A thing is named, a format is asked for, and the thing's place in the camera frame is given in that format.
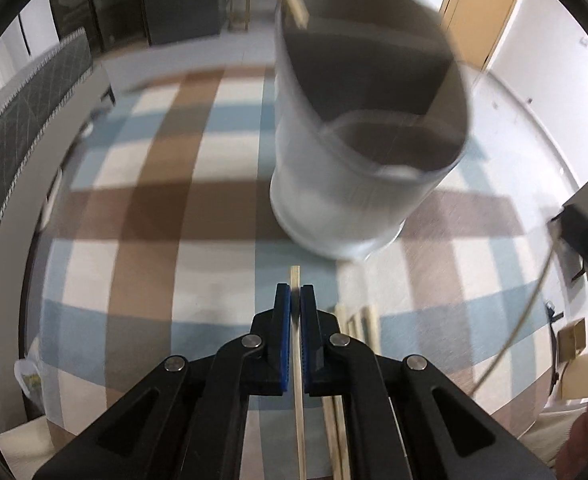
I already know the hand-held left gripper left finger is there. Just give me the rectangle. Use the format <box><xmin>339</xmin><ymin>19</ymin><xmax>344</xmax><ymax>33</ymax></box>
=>
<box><xmin>31</xmin><ymin>283</ymin><xmax>292</xmax><ymax>480</ymax></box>

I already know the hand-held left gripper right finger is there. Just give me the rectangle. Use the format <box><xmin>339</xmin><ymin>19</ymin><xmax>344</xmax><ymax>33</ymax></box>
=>
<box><xmin>299</xmin><ymin>284</ymin><xmax>558</xmax><ymax>480</ymax></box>

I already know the grey cylindrical utensil holder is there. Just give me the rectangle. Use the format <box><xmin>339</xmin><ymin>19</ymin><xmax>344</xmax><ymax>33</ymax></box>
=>
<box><xmin>268</xmin><ymin>0</ymin><xmax>476</xmax><ymax>264</ymax></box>

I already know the brown cardboard box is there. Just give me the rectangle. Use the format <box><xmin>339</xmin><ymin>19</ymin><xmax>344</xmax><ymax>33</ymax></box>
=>
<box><xmin>555</xmin><ymin>317</ymin><xmax>588</xmax><ymax>402</ymax></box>

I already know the plaid tablecloth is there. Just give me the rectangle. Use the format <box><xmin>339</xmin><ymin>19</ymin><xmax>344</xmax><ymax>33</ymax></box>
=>
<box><xmin>21</xmin><ymin>64</ymin><xmax>575</xmax><ymax>480</ymax></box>

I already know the wooden door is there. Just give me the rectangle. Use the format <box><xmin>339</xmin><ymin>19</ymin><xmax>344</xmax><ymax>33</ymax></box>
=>
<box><xmin>439</xmin><ymin>0</ymin><xmax>526</xmax><ymax>72</ymax></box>

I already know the clear plastic bag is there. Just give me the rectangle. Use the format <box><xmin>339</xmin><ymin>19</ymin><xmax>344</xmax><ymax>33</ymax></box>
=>
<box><xmin>13</xmin><ymin>339</ymin><xmax>51</xmax><ymax>412</ymax></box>

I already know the dark grey refrigerator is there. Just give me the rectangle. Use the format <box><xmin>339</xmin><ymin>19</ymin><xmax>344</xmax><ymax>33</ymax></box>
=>
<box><xmin>144</xmin><ymin>0</ymin><xmax>223</xmax><ymax>47</ymax></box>

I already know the grey quilted mattress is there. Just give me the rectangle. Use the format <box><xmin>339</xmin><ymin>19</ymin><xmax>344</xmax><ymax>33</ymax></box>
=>
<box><xmin>0</xmin><ymin>27</ymin><xmax>117</xmax><ymax>441</ymax></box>

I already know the dark glass cabinet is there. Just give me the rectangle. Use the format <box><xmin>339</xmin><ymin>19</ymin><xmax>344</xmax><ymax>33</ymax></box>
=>
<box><xmin>48</xmin><ymin>0</ymin><xmax>148</xmax><ymax>55</ymax></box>

